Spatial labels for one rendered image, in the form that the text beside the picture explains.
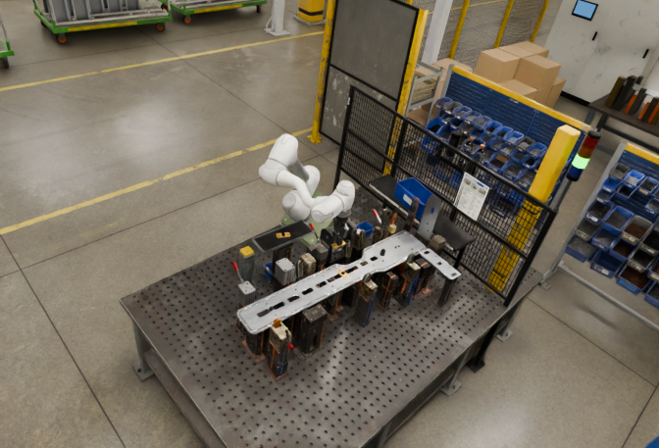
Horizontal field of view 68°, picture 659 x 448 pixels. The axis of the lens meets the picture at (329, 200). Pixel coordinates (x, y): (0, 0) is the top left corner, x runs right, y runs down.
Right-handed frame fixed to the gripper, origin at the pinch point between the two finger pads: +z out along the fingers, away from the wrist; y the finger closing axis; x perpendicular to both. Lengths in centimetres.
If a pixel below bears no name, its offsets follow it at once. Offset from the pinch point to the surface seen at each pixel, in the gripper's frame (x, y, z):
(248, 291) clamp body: -57, -5, 18
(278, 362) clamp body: -58, 30, 39
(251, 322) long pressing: -63, 10, 24
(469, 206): 106, 9, 11
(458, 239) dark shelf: 93, 18, 30
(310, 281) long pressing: -18.5, 0.3, 26.4
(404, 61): 198, -168, -7
